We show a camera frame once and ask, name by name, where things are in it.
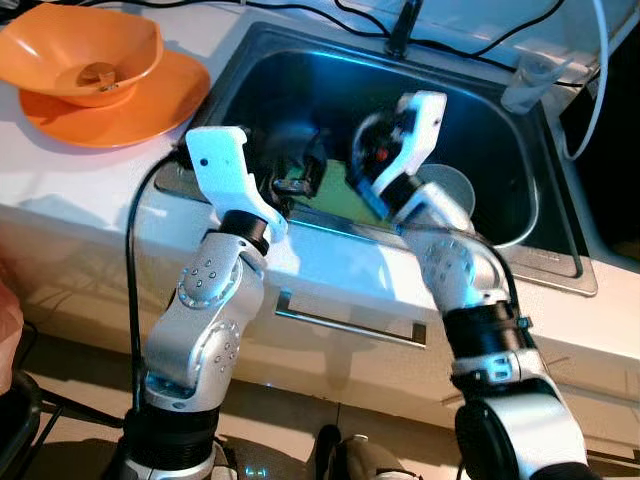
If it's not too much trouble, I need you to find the clear drinking cup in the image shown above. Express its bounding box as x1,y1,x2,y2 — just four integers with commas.
500,55,563,115

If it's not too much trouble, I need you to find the robot right leg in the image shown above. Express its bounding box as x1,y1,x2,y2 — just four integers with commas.
315,425,401,480

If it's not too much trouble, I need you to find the white hose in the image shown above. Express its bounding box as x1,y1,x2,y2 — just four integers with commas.
563,0,613,161

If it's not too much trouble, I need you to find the stainless steel sink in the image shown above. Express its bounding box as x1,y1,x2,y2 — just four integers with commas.
155,20,601,298

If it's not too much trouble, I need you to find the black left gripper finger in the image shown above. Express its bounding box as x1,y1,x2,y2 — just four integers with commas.
272,120,331,181

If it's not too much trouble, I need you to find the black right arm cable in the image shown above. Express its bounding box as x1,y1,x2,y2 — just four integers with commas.
345,105,531,331

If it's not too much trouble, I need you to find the orange plastic bowl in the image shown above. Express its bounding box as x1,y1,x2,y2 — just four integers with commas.
0,3,164,109

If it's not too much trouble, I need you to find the black faucet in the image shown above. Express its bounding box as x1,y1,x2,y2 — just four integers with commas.
388,0,426,59

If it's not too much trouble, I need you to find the green plastic plate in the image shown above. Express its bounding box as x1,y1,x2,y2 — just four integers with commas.
300,155,386,221

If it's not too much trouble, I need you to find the grey plastic bowl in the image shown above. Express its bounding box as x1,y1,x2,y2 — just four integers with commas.
415,163,478,226

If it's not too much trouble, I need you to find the metal drawer handle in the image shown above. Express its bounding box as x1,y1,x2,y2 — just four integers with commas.
273,290,429,349

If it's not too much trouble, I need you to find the black cable on counter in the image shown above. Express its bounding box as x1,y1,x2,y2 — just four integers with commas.
225,0,576,59

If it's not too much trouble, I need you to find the orange plastic plate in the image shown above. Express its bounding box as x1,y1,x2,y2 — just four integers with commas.
18,45,213,149

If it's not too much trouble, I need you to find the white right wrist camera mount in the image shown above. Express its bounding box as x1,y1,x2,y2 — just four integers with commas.
370,90,448,201

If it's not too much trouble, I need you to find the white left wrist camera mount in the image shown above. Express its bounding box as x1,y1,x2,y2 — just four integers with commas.
185,125,289,241

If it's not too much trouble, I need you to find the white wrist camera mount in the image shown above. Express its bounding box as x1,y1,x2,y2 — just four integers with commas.
185,125,289,241
370,90,448,201

